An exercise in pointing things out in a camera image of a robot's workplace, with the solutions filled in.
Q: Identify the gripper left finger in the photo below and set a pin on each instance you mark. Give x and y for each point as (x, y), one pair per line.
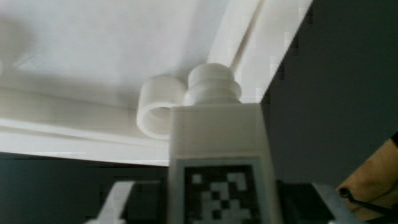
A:
(110, 212)

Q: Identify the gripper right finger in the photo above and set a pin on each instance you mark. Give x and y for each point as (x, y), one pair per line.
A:
(338, 208)

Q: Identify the white table leg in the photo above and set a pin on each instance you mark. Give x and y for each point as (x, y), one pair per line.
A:
(222, 189)

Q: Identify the white square table top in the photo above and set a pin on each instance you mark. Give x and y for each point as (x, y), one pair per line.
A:
(83, 47)

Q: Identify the white U-shaped obstacle fence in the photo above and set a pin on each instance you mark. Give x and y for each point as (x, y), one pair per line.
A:
(252, 58)

